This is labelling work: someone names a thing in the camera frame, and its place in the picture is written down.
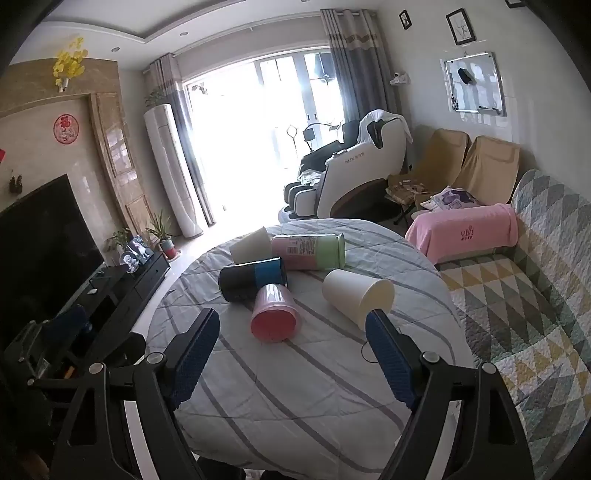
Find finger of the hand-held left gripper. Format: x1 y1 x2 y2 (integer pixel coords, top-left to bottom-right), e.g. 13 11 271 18
4 305 90 370
27 366 99 393

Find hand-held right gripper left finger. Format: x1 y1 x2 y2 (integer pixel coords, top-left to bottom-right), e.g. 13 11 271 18
48 308 221 480

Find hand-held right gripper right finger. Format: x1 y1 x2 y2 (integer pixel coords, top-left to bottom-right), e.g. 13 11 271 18
365 308 537 480

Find cream cup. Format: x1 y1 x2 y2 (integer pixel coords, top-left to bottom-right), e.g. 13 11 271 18
322 269 395 326

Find black and blue cup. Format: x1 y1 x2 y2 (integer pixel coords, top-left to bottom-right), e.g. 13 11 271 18
218 258 288 303

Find white cup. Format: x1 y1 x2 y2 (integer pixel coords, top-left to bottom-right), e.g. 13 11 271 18
229 226 273 266

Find pink and green labelled cup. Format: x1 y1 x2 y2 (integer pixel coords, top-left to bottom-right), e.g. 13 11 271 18
270 233 346 271

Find black television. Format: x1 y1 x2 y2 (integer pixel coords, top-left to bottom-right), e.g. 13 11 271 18
0 174 105 333

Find black television cabinet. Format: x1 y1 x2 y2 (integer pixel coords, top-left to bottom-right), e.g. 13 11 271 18
46 251 171 370

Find small potted plant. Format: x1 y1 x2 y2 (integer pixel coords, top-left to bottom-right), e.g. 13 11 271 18
108 228 133 256

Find grey striped table cover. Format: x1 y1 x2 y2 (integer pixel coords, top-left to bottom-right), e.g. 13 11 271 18
131 218 476 480

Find potted plant in red pot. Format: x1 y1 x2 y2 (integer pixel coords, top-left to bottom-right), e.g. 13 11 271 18
145 210 182 259

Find pink towel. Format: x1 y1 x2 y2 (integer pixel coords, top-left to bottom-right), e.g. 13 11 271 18
405 204 519 265

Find patchwork quilted sofa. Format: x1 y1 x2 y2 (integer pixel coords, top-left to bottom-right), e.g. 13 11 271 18
436 168 591 462

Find folding stool with items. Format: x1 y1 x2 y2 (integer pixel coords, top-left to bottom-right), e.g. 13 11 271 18
385 178 428 227

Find purple flowered pillow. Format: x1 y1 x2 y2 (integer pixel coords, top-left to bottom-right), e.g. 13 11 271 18
429 187 484 212

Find white standing air conditioner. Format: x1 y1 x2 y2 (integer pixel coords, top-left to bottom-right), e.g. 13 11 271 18
144 104 205 238

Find white massage chair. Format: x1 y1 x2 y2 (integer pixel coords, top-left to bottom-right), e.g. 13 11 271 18
278 115 414 223

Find beige covered chair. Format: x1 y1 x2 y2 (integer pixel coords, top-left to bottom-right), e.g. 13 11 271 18
416 135 522 213
399 128 472 204

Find white cloth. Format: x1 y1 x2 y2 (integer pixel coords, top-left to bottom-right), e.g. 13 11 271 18
359 110 413 144

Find yellow artificial flowers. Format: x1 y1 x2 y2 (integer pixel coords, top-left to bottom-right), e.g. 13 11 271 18
52 37 88 92

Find tabletop photo frame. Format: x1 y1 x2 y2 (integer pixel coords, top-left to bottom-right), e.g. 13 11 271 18
127 235 155 267

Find red round wall decoration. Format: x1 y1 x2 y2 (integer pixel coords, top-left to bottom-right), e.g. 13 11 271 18
54 114 79 145

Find wall whiteboard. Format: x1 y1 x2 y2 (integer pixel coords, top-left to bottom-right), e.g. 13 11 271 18
440 52 507 117

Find large black picture frame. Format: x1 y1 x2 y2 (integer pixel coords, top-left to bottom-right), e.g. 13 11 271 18
445 8 476 46

